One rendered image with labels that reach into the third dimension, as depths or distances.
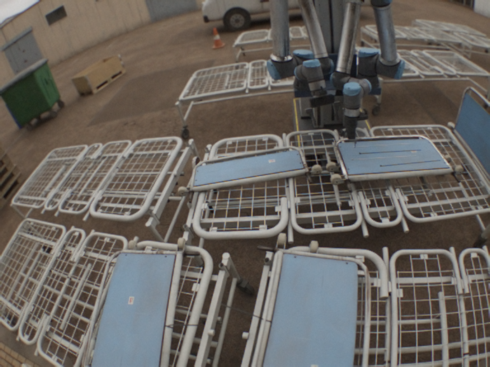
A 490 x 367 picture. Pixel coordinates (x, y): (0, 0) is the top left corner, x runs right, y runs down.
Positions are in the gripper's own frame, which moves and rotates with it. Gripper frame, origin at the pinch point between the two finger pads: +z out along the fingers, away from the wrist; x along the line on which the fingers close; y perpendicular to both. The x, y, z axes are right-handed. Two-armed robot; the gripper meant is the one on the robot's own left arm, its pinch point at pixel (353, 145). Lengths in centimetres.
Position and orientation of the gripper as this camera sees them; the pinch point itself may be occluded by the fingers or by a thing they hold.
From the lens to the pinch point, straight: 157.8
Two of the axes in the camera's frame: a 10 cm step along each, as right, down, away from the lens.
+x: -0.8, 6.5, -7.6
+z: 1.7, 7.6, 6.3
